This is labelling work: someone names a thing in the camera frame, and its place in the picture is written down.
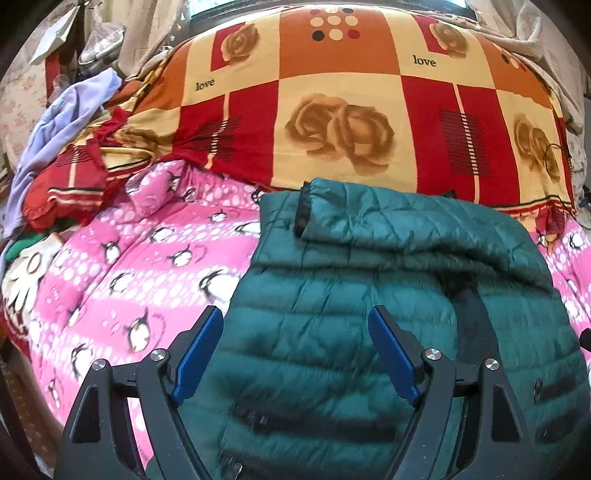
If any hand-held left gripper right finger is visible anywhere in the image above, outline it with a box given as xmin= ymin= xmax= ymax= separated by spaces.
xmin=368 ymin=305 xmax=541 ymax=480

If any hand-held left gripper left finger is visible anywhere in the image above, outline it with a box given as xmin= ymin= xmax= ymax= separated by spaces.
xmin=53 ymin=305 xmax=225 ymax=480

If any green puffer jacket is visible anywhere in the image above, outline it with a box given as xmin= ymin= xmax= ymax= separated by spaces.
xmin=145 ymin=178 xmax=591 ymax=480

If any pink penguin print blanket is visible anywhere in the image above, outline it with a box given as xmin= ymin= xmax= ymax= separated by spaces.
xmin=28 ymin=159 xmax=591 ymax=472

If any white flower print red cloth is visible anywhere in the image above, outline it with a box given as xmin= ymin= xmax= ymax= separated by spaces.
xmin=0 ymin=235 xmax=70 ymax=356

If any green cloth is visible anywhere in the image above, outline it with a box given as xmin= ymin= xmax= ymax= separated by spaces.
xmin=4 ymin=231 xmax=47 ymax=261

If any red ruffled checked pillow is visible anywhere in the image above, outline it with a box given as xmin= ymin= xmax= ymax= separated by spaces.
xmin=23 ymin=108 xmax=134 ymax=232

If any lavender cloth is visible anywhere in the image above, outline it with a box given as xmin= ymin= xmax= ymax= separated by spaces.
xmin=2 ymin=68 xmax=123 ymax=241

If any red yellow rose checked blanket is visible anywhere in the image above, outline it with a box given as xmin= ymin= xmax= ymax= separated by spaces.
xmin=106 ymin=4 xmax=578 ymax=232

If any white fleece blanket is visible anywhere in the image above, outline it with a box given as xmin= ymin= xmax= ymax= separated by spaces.
xmin=466 ymin=0 xmax=587 ymax=134

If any clear plastic bag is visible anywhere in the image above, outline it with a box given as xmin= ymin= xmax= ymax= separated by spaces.
xmin=78 ymin=22 xmax=126 ymax=66

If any beige curtain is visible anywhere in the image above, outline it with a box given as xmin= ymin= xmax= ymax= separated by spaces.
xmin=99 ymin=0 xmax=195 ymax=79

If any white paper bag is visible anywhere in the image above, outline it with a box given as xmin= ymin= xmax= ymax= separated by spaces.
xmin=30 ymin=7 xmax=78 ymax=65

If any thin black cable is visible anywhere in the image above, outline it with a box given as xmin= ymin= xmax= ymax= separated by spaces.
xmin=542 ymin=141 xmax=573 ymax=177

